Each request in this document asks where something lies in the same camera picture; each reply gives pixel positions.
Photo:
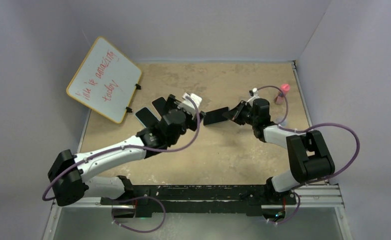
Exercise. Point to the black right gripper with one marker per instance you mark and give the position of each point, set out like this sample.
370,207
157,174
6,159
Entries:
234,114

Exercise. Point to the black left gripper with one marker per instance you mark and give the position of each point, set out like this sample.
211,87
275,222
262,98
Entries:
192,123

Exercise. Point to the black screen smartphone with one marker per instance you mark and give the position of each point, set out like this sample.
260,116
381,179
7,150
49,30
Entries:
215,116

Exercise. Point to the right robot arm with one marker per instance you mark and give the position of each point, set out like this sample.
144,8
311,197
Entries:
308,155

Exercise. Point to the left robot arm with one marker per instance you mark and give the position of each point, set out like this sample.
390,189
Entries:
75,176

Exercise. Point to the pink cased smartphone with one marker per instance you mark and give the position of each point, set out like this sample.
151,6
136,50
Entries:
159,105

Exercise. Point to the pink capped bottle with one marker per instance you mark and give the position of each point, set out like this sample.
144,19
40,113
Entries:
280,97

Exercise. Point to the whiteboard with red writing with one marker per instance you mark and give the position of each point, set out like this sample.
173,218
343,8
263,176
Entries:
105,81

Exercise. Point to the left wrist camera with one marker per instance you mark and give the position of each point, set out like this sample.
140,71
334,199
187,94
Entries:
190,102

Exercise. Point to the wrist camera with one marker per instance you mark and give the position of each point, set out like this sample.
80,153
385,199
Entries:
254,94
190,102

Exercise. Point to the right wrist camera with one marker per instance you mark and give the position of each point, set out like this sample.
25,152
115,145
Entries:
254,94

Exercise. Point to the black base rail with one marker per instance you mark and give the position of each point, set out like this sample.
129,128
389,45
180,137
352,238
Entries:
248,199

